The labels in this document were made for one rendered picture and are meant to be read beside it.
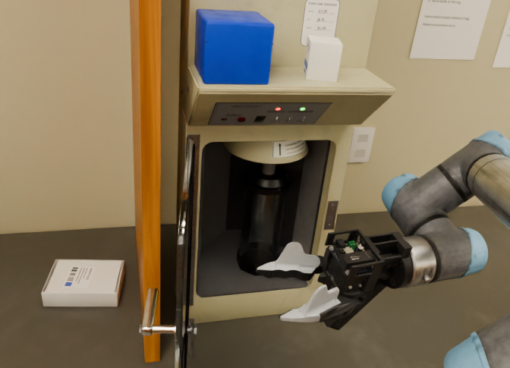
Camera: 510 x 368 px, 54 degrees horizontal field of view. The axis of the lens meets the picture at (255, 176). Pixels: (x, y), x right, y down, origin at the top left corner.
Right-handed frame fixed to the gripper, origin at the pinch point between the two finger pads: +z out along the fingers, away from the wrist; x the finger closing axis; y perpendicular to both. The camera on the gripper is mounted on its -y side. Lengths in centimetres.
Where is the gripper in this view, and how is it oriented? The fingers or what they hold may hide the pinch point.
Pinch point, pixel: (273, 295)
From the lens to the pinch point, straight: 71.5
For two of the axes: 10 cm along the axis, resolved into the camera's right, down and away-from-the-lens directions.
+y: 1.5, -8.2, -5.6
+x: 3.5, 5.7, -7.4
